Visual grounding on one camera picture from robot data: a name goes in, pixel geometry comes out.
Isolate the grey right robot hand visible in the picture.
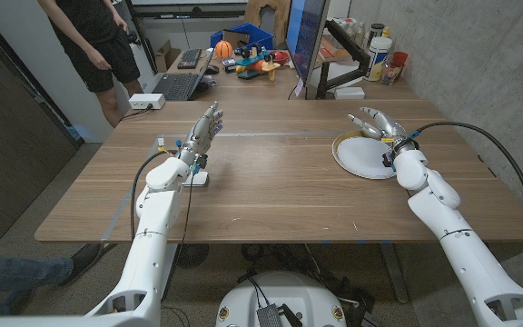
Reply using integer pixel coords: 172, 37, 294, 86
346, 106, 419, 155

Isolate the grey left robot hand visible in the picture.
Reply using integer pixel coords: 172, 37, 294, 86
178, 101, 225, 165

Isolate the white paper plate gold rim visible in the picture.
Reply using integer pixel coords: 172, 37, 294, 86
331, 130, 399, 181

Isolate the small white flat box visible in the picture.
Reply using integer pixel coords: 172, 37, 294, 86
333, 86, 366, 101

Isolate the white rectangular block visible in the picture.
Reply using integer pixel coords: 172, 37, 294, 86
182, 170, 211, 188

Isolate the black laptop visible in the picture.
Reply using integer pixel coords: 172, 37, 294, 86
152, 48, 215, 102

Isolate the white power strip box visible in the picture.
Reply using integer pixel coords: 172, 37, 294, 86
128, 93, 166, 111

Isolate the white plastic canister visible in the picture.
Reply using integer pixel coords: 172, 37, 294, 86
364, 35, 394, 83

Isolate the red cup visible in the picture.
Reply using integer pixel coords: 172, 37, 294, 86
390, 51, 410, 81

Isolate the black keyboard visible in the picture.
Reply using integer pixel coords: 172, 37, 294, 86
177, 47, 203, 70

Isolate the brown cardboard box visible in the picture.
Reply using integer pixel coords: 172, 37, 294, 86
154, 39, 183, 73

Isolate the orange toy basketball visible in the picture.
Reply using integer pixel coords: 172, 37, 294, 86
214, 40, 234, 60

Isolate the colourful toy airplane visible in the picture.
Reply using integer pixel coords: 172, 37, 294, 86
234, 45, 282, 82

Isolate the dark lidded bottle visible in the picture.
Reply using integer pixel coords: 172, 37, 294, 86
368, 23, 386, 46

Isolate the red bowl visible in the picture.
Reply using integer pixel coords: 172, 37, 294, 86
270, 49, 291, 66

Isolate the blue plastic bin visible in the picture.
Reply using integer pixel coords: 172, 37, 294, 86
210, 22, 275, 51

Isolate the black computer monitor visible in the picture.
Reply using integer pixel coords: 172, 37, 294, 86
285, 0, 329, 88

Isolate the round black floor fan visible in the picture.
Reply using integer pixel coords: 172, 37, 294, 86
175, 243, 211, 269

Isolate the wooden cutout board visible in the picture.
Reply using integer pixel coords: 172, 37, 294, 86
243, 0, 292, 43

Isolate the standing person in black clothes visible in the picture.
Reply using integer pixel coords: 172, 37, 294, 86
36, 0, 145, 128

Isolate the grey metal table leg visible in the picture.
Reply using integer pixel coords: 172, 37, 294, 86
379, 243, 410, 304

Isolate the white robot torso base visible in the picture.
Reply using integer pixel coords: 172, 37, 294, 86
215, 271, 348, 327

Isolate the dark wooden cabinet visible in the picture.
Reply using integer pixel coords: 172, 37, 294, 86
0, 8, 85, 250

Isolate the seated person's jeans leg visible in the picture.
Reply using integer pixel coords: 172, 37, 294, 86
0, 243, 104, 318

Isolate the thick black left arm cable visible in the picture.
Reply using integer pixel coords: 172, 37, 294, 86
129, 149, 176, 240

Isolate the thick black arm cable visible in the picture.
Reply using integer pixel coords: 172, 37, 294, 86
129, 149, 176, 240
407, 120, 523, 256

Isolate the whiteboard with black frame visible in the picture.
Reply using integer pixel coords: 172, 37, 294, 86
127, 0, 250, 20

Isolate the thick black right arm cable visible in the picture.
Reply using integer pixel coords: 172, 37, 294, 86
407, 120, 523, 256

